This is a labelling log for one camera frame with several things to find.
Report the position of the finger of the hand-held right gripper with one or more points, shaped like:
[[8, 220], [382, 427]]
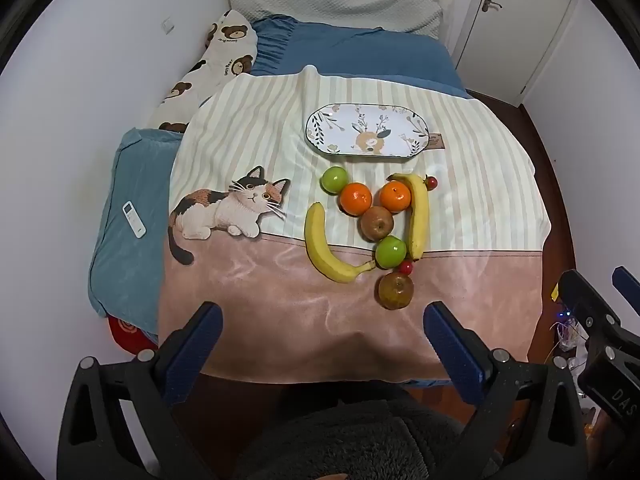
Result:
[[629, 282], [587, 305]]

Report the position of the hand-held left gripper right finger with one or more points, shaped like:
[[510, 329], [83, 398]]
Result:
[[452, 345]]

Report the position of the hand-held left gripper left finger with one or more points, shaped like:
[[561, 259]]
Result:
[[192, 345]]

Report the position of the green apple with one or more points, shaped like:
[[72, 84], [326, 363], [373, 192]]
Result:
[[390, 252], [334, 180]]

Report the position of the yellow banana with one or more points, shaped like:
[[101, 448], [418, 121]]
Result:
[[320, 250], [420, 215]]

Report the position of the orange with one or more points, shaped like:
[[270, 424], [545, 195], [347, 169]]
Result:
[[356, 199], [395, 196]]

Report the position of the oval floral plate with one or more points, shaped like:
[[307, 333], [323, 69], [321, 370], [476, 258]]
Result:
[[350, 120]]

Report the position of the red round item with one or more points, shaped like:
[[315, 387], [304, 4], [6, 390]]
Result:
[[127, 332]]

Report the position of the red cherry tomato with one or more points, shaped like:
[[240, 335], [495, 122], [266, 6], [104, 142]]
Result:
[[406, 267], [431, 183]]

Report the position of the blue pillow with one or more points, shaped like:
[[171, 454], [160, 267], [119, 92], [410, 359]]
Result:
[[125, 270]]

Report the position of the cat printed striped blanket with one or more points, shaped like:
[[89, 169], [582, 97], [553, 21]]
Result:
[[300, 310]]

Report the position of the white remote control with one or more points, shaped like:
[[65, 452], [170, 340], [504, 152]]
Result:
[[134, 219]]

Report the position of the dark grey fleece clothing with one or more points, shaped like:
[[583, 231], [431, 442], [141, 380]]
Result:
[[340, 435]]

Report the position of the brown blanket label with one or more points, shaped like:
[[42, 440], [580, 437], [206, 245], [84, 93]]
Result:
[[436, 142]]

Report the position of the white door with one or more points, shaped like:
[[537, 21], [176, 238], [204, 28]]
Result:
[[510, 35]]

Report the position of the bear print pillow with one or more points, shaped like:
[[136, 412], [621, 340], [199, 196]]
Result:
[[220, 60]]

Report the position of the grey textured pillow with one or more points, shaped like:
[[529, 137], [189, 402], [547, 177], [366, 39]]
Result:
[[340, 2]]

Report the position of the white wall switch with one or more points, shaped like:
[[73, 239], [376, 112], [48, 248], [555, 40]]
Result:
[[168, 25]]

